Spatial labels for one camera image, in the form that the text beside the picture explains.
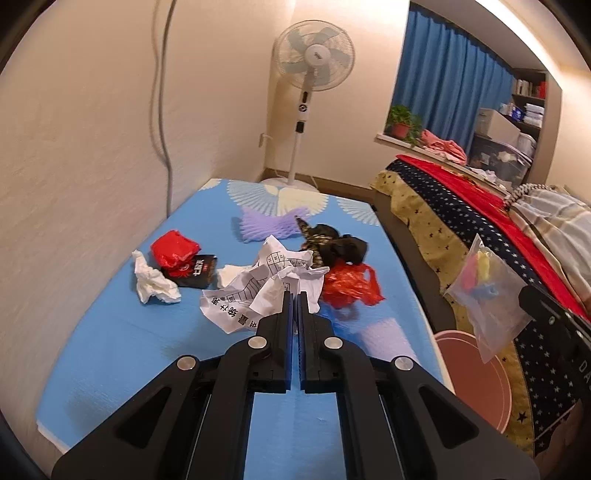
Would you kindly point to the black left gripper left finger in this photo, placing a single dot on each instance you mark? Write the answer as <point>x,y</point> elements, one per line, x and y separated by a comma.
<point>192,420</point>

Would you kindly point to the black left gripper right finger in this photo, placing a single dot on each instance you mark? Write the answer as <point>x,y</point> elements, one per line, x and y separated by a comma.
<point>397,420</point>

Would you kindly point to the clear bag with colourful items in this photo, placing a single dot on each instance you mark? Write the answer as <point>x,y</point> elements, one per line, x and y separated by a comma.
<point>489,290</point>

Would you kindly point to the printed white paper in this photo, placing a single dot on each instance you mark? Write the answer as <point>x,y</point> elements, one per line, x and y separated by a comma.
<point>257,292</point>

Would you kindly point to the pink round trash bin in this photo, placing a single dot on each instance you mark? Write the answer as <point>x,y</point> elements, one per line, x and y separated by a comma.
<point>485,387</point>

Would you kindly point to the navy star bedsheet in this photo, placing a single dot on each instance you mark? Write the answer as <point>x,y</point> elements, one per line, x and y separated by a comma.
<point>542,393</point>

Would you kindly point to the red blanket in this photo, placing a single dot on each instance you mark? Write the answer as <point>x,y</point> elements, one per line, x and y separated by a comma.
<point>483,212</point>

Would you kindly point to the striped plaid pillow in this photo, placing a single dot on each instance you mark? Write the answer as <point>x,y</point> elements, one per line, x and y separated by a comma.
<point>559,226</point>

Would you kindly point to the blue patterned mat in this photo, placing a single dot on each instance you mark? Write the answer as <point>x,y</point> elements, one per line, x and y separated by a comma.
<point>120,344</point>

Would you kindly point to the black snack packet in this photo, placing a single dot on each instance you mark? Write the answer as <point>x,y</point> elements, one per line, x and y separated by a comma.
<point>197,273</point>

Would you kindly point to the white crumpled tissue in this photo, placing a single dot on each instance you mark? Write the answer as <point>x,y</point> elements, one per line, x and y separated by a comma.
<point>151,283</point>

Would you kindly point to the orange-red plastic bag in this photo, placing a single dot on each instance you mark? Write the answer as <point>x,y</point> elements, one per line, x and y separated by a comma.
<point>346,283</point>

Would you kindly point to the red plastic bag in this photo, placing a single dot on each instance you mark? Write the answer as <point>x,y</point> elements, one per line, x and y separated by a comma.
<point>172,250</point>

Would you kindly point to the clear plastic storage box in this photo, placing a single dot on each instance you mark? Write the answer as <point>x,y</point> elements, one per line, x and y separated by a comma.
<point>509,165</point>

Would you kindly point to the black sock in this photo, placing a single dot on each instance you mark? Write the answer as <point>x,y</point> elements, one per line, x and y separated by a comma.
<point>347,248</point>

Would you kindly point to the black floral cloth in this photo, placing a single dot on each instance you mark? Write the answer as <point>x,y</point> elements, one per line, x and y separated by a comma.
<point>323,241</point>

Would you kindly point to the purple foam fruit net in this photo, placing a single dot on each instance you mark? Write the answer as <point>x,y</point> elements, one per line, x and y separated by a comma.
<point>255,226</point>

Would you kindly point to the pink folded clothes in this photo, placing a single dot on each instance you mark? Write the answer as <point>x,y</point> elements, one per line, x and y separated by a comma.
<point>449,149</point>

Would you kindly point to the cardboard box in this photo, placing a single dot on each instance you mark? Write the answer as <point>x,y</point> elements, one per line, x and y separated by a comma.
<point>493,125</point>

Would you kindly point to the wooden bookshelf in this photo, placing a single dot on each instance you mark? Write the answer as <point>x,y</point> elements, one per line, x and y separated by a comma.
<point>529,101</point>

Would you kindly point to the potted green plant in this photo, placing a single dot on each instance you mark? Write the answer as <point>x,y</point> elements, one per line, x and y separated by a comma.
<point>404,125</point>

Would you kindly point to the blue curtain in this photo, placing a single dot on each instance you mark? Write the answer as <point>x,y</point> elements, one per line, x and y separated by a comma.
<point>446,76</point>

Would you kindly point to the white standing fan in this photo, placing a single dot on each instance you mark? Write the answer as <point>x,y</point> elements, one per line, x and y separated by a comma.
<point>312,56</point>

